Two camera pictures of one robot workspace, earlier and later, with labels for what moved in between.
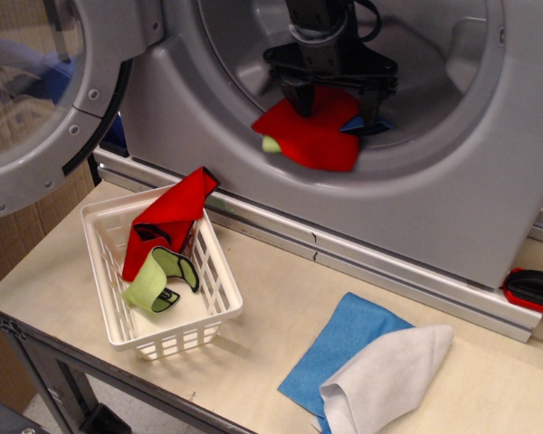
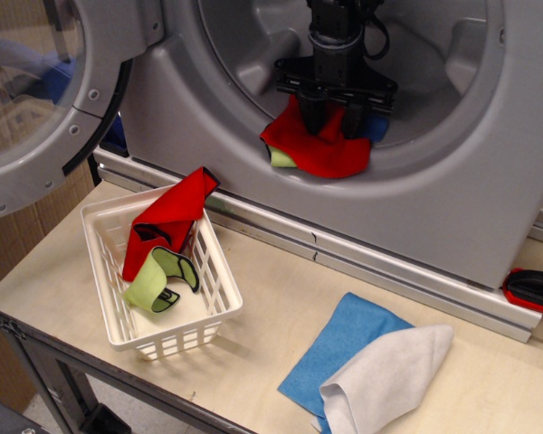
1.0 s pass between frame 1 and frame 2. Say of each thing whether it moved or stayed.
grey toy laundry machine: stayed
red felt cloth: moved
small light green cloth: moved
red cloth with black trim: stayed
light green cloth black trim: stayed
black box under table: stayed
